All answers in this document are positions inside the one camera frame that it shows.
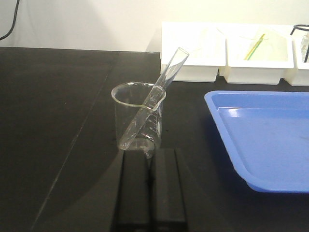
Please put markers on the green plastic spatula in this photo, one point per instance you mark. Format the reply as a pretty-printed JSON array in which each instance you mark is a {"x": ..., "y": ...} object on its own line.
[{"x": 257, "y": 48}]

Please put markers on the yellow plastic spatula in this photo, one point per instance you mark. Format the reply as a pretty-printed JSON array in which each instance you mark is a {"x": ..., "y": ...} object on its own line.
[{"x": 253, "y": 48}]

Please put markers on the white storage bin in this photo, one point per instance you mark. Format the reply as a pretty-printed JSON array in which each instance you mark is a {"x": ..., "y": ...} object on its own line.
[
  {"x": 205, "y": 45},
  {"x": 256, "y": 54},
  {"x": 301, "y": 76}
]

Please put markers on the blue plastic tray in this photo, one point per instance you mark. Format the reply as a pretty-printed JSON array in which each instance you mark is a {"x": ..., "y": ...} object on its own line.
[{"x": 266, "y": 135}]

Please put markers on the right white storage bin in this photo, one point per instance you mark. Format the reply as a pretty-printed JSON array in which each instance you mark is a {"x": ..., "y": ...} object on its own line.
[{"x": 301, "y": 76}]

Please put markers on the middle white storage bin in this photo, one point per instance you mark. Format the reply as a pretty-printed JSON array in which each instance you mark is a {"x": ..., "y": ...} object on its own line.
[{"x": 256, "y": 54}]

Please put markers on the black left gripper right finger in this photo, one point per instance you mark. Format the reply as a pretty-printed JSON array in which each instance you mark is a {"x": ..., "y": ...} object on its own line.
[{"x": 167, "y": 201}]

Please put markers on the black wire tripod stand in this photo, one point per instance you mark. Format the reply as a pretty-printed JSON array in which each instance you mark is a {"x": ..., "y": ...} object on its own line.
[{"x": 300, "y": 37}]

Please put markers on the left white storage bin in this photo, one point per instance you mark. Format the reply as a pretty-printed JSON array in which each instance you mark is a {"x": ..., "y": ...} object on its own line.
[{"x": 205, "y": 45}]

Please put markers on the clear glass test tube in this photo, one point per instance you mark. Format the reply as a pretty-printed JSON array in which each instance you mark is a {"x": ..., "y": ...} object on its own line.
[{"x": 154, "y": 98}]

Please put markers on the glass beaker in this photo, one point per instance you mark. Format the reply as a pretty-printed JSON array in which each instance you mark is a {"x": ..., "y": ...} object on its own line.
[{"x": 128, "y": 98}]

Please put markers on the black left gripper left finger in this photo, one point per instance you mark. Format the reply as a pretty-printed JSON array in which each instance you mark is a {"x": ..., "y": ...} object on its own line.
[{"x": 133, "y": 209}]

